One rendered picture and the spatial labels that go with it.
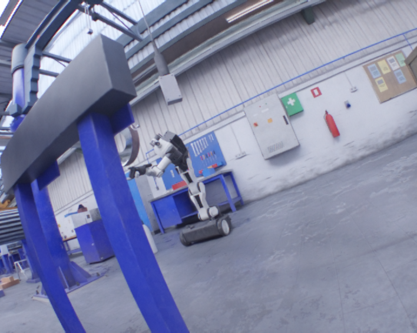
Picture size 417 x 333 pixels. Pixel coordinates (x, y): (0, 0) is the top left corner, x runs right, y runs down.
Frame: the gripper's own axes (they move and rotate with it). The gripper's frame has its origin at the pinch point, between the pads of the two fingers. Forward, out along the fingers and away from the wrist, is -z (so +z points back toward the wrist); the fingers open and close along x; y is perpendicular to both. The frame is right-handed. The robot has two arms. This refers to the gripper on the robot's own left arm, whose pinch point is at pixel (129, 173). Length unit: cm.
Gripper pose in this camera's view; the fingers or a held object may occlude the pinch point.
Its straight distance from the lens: 208.4
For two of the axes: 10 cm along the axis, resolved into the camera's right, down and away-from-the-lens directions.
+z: 4.4, -1.5, 8.9
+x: 3.6, -8.8, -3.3
